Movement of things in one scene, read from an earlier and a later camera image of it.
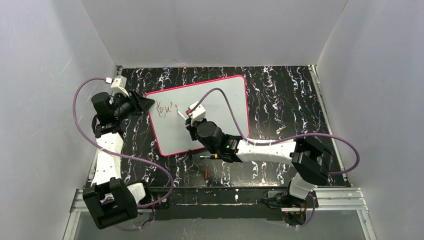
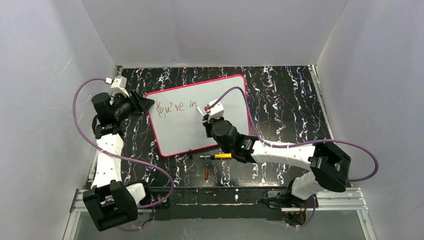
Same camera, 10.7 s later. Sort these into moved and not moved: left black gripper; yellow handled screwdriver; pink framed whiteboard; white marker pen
Moved: white marker pen
Not moved: left black gripper; pink framed whiteboard; yellow handled screwdriver
